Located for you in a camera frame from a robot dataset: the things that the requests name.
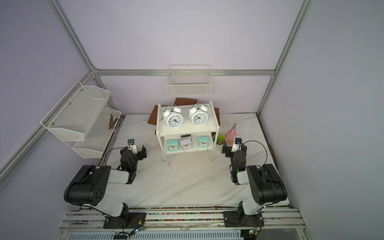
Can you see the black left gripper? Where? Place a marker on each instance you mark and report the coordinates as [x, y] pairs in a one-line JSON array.
[[139, 153]]

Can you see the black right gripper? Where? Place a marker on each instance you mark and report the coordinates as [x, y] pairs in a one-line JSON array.
[[228, 154]]

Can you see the mint green alarm clock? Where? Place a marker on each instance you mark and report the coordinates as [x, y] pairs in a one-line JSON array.
[[173, 145], [203, 141]]

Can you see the clear square alarm clock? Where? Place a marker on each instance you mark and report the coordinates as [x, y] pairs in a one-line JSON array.
[[186, 144], [183, 137]]

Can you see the white twin-bell alarm clock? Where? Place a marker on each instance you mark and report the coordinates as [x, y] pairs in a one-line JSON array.
[[172, 116]]

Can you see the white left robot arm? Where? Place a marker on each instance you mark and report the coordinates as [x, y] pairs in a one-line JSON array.
[[89, 186]]

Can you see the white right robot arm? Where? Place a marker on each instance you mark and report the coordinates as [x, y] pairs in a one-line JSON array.
[[267, 187]]

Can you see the white two-tier shelf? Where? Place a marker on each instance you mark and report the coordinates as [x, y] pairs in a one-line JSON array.
[[163, 142]]

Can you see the green succulent in white pot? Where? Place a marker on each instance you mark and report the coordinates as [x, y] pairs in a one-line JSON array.
[[220, 139]]

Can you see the pink spray bottle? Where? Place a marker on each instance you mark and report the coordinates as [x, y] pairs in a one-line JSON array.
[[231, 135]]

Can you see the brown wooden step stand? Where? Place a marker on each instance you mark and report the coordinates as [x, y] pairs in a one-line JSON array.
[[180, 103]]

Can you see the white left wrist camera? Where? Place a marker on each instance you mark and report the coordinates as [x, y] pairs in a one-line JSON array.
[[132, 146]]

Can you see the white mesh lower wall bin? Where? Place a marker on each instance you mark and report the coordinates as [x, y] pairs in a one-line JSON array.
[[97, 139]]

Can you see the white mesh wall bin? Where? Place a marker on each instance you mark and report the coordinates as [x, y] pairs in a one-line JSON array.
[[97, 139], [72, 119]]

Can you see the white mesh upper wall bin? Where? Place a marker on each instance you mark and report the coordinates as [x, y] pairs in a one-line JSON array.
[[72, 119]]

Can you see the white wire wall basket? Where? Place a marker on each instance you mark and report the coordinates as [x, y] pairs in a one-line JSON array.
[[189, 80]]

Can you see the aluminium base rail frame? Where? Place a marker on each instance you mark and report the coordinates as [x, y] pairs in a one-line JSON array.
[[186, 223]]

